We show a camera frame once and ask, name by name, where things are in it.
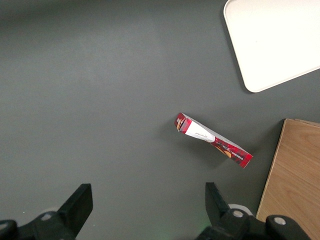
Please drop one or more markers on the cream white plastic tray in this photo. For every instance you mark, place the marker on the cream white plastic tray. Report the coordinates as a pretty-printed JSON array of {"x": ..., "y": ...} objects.
[{"x": 275, "y": 42}]

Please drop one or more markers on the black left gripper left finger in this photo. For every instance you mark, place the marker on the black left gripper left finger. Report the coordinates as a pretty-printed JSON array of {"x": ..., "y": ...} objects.
[{"x": 67, "y": 217}]

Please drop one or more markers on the red cookie box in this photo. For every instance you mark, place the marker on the red cookie box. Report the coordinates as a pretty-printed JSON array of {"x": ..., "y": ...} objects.
[{"x": 200, "y": 132}]

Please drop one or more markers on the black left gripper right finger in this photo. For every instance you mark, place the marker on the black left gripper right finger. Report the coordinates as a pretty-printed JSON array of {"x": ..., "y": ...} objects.
[{"x": 220, "y": 217}]

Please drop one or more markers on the wooden drawer cabinet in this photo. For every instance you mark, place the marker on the wooden drawer cabinet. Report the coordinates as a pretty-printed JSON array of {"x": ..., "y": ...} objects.
[{"x": 295, "y": 180}]

